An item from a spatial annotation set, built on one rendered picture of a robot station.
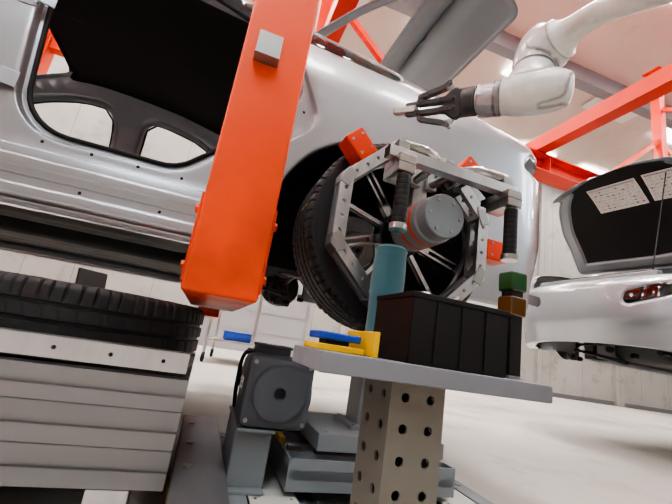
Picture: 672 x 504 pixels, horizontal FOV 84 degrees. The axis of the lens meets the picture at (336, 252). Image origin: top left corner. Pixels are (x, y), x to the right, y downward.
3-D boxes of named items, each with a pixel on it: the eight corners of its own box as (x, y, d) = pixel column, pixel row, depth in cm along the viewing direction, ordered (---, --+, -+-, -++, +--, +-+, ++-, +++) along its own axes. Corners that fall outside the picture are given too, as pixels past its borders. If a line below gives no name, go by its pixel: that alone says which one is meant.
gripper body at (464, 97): (479, 121, 100) (446, 125, 106) (482, 89, 100) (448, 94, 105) (473, 112, 94) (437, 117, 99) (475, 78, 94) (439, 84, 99)
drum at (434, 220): (422, 258, 122) (427, 218, 126) (465, 245, 103) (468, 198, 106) (384, 248, 118) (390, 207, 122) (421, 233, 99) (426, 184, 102)
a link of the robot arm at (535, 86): (500, 128, 96) (508, 95, 101) (571, 122, 87) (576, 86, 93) (495, 92, 88) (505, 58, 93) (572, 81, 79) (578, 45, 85)
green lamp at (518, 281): (512, 294, 79) (513, 276, 80) (527, 293, 75) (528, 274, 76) (497, 291, 78) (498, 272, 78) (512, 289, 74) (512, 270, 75)
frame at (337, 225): (469, 329, 123) (479, 180, 136) (483, 329, 117) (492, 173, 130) (314, 298, 107) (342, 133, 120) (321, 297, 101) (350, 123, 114)
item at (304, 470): (393, 459, 139) (396, 431, 142) (453, 501, 106) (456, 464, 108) (261, 450, 125) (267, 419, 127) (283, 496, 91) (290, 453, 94)
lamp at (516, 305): (511, 318, 77) (512, 299, 78) (526, 318, 74) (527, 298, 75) (496, 315, 76) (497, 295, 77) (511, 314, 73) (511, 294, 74)
